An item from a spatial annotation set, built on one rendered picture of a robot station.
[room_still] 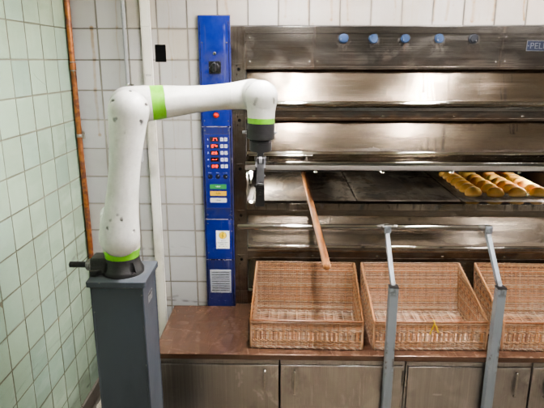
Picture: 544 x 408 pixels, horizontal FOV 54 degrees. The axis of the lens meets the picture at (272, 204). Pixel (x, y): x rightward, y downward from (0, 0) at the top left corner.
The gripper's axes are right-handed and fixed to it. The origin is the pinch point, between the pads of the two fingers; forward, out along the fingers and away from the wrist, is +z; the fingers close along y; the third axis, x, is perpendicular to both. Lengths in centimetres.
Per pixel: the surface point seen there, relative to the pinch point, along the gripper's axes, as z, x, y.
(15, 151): -8, -100, -39
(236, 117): -16, -12, -102
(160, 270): 71, -55, -101
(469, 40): -57, 104, -97
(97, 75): -36, -84, -105
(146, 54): -47, -58, -103
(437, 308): 85, 100, -86
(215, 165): 9, -23, -99
